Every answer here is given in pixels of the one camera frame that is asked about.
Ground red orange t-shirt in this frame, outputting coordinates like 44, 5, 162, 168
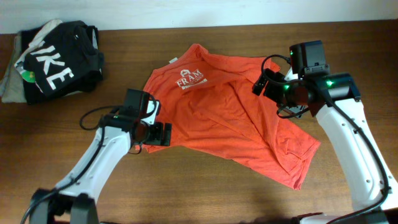
144, 44, 320, 190

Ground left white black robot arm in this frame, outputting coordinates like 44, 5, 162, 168
21, 89, 172, 223

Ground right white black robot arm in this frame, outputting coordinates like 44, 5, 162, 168
252, 40, 397, 223

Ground black folded shirt white letters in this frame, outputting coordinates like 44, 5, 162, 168
23, 21, 104, 98

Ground black folded garment underneath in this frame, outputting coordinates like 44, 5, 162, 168
20, 26, 103, 105

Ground white green printed folded garment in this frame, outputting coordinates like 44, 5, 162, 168
14, 45, 44, 94

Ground grey beige folded garment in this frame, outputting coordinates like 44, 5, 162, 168
1, 19, 63, 103

